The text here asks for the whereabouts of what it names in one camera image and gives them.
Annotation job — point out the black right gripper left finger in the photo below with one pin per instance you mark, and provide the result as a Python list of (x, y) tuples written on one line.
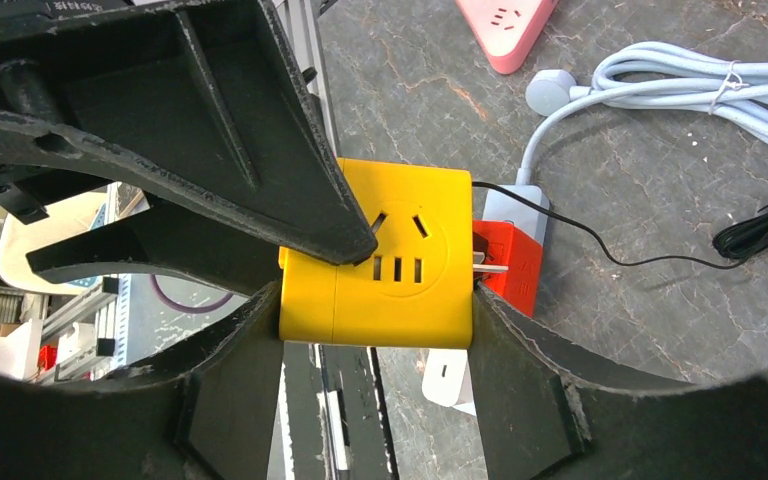
[(203, 408)]

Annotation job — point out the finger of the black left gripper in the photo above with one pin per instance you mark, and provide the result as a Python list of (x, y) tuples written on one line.
[(200, 103), (166, 240)]

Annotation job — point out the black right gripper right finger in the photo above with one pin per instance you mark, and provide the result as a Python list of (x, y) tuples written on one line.
[(548, 408)]

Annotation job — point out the white usb charger block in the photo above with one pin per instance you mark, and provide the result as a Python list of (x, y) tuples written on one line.
[(447, 380)]

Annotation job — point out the red cube socket adapter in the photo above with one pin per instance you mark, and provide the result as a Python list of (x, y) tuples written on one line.
[(504, 244)]

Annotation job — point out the yellow cube socket adapter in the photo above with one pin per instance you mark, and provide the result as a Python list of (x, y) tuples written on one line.
[(415, 290)]

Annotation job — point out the light blue power strip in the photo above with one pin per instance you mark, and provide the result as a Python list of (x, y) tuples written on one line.
[(500, 207)]

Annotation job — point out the pink triangular power strip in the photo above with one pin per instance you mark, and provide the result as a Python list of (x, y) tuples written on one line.
[(506, 30)]

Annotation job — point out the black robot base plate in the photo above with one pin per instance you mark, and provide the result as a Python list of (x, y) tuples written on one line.
[(331, 419)]

